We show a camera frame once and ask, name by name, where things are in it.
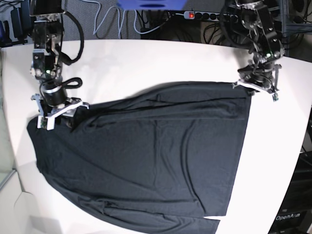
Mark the black power adapter bricks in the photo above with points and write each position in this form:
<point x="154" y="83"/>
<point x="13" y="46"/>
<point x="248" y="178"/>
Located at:
<point x="22" y="22"/>

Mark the blue box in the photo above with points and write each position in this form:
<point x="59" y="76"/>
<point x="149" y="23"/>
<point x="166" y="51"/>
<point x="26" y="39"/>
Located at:
<point x="151" y="4"/>

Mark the black long-sleeve T-shirt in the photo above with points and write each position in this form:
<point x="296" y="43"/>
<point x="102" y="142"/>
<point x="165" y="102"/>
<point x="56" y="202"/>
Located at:
<point x="162" y="162"/>

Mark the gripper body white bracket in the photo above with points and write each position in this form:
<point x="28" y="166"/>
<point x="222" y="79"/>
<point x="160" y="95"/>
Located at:
<point x="53" y="103"/>
<point x="261" y="77"/>

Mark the white power strip red switch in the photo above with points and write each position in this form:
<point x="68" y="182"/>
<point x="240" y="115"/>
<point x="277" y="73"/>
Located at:
<point x="208" y="16"/>

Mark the black OpenArm equipment case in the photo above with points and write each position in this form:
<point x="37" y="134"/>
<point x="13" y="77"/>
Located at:
<point x="295" y="213"/>

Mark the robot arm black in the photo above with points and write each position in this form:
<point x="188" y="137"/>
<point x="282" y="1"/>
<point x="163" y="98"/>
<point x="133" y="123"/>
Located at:
<point x="262" y="41"/>
<point x="48" y="60"/>

